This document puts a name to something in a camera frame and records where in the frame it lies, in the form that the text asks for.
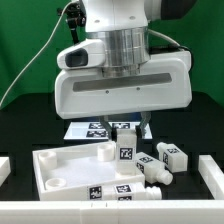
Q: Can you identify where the white base tag sheet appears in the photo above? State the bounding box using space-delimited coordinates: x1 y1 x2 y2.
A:
63 121 153 141

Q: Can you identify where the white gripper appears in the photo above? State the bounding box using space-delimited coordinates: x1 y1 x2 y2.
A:
55 39 192 140

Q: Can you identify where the white cable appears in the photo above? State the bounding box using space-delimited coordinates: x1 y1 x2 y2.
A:
0 0 81 108

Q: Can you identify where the white left obstacle wall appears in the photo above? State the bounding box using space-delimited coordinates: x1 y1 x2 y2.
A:
0 157 11 186

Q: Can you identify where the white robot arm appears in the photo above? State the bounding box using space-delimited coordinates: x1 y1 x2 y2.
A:
55 0 196 131

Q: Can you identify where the white square tabletop part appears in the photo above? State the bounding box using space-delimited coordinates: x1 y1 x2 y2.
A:
33 141 145 201

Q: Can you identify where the black camera stand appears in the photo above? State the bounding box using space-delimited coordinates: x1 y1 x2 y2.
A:
57 1 86 44

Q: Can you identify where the white right obstacle wall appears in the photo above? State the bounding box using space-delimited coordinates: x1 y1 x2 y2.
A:
198 155 224 200

